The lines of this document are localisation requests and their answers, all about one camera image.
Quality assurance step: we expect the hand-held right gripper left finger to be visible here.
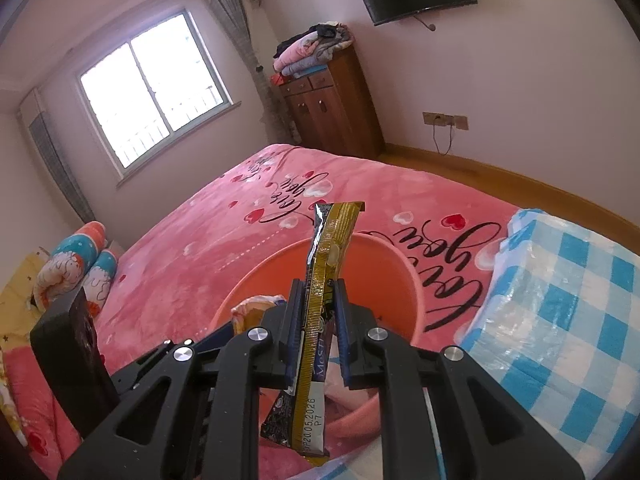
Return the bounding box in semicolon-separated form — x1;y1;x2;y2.
57;279;307;480

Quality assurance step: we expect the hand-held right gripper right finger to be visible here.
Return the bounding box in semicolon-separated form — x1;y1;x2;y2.
335;279;584;480

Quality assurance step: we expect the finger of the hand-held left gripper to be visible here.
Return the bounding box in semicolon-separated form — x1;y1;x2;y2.
192;320;237;358
110;339;176;401

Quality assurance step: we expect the yellow bread packet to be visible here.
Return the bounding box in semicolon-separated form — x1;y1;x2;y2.
230;294;288;333

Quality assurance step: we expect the gold stick sachet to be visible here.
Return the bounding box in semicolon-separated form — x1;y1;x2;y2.
260;201;366;470

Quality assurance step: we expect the orange plastic bucket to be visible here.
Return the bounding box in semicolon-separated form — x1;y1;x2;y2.
209;232;429;443

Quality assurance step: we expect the yellow starred bed sheet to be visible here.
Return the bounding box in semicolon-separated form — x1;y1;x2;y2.
0;252;51;351

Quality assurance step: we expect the pink printed blanket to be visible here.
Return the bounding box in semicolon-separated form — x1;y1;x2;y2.
0;142;531;480

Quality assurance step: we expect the grey checked curtain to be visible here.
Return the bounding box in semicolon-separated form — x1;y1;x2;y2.
202;0;281;141
20;90;96;223

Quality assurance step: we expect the brown wooden cabinet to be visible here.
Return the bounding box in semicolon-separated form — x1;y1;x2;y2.
277;45;386;158

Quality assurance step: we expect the window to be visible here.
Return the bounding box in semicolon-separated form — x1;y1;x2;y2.
75;7;243;171

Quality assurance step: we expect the pile of folded clothes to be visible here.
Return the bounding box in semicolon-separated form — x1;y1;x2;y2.
271;21;353;78

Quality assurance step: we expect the thin dark cable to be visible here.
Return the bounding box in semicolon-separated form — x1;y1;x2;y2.
432;125;457;155

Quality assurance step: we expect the wall socket strip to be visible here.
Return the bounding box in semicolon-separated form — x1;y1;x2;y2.
422;111;468;130

